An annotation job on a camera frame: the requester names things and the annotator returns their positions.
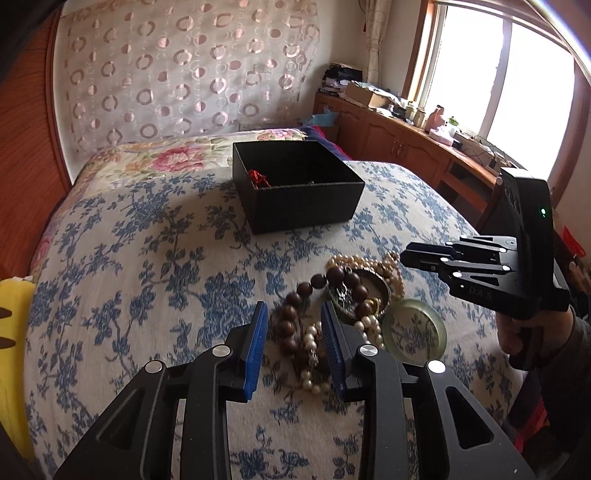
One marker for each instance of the wooden cabinet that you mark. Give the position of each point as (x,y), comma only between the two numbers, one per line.
(392,138)

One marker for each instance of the white device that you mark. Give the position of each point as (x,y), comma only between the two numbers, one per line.
(480,147)

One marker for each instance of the person's right hand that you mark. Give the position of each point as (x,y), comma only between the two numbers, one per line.
(509,332)

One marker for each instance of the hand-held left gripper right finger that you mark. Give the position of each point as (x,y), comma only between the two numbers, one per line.
(333,355)

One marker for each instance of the beige window curtain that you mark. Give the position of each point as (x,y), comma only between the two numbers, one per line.
(376,37)

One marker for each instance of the pink bottle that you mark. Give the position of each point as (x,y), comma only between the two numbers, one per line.
(436,117)

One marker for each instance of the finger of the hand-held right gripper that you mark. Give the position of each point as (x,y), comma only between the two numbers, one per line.
(480,244)
(425,256)

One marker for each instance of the cardboard box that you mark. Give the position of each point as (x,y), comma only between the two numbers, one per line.
(364,94)

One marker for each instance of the dark blue blanket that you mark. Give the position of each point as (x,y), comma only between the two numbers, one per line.
(323,136)

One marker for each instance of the circle patterned wall curtain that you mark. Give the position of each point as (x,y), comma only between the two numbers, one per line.
(184,69)

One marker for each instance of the round green floral lid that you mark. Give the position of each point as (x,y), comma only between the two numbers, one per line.
(415,330)

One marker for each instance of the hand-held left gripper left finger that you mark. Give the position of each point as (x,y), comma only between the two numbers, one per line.
(255,355)

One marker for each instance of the person's right forearm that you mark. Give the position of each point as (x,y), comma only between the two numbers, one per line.
(563,355)

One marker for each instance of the wooden wardrobe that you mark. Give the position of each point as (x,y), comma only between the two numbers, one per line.
(32,138)

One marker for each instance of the tissue box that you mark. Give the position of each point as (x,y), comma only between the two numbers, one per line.
(442,135)

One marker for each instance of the blue floral blanket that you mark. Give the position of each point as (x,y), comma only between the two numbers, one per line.
(161,277)

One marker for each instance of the pile of dark clothes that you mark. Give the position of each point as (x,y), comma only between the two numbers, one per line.
(341,76)

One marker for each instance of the window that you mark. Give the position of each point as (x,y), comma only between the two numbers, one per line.
(485,69)

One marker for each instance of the white jars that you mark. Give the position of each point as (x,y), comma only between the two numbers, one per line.
(418,115)

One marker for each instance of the black square box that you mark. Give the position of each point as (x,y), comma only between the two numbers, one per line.
(300,203)

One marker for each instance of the pink floral bed sheet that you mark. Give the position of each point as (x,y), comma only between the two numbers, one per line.
(175,157)

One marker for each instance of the blue bag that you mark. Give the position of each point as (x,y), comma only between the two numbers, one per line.
(328,117)

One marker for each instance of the round dark jewelry dish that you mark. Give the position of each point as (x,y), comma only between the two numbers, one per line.
(371,284)

